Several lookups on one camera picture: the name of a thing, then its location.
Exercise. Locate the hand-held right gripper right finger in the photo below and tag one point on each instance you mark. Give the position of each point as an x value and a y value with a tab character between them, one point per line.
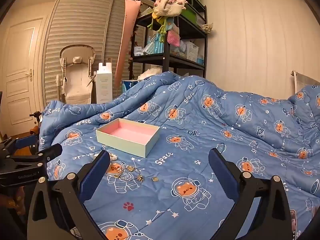
222	170

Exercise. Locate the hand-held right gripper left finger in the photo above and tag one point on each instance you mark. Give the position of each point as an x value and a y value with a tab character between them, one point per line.
96	172

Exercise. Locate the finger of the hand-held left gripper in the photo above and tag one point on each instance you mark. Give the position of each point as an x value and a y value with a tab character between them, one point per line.
25	143
51	152

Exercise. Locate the small gold flower earring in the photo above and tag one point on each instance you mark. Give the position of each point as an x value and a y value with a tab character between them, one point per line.
130	168

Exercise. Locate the gold flower brooch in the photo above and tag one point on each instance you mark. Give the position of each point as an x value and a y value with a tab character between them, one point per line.
140	178

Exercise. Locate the pink lined jewelry box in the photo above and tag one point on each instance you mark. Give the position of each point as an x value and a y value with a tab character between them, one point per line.
130	133

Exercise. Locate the blue printed blanket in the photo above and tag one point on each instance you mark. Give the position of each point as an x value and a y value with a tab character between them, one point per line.
200	135

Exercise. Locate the cream panelled door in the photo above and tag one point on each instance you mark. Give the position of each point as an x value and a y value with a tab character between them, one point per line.
21	75

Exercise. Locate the white baby seat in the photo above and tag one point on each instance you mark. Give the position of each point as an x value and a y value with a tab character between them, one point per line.
77	77

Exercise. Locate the white tall carton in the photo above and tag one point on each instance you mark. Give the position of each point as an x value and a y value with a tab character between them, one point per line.
103	85

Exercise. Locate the blue tissue pack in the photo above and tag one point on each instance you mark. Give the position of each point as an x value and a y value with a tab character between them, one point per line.
128	86

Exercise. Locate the white fluffy cloth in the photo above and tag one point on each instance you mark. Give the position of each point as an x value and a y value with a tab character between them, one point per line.
151	72

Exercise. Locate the white plastic basket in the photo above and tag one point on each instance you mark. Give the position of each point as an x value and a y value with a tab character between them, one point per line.
192	52

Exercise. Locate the black metal shelf rack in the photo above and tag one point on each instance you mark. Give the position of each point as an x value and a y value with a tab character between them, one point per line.
166	57

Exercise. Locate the slatted closet doors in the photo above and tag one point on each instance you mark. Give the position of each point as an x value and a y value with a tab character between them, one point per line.
82	20

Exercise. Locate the long pink paper wrap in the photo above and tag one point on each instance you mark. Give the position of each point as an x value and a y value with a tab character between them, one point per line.
126	37

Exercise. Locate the blue striped bag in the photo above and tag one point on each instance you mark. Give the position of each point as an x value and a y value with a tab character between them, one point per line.
155	45

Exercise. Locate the pink crocheted pouch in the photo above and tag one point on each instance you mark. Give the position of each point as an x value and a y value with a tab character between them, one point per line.
173	37

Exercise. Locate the green crocheted frog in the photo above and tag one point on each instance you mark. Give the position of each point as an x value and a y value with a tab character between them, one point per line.
160	21

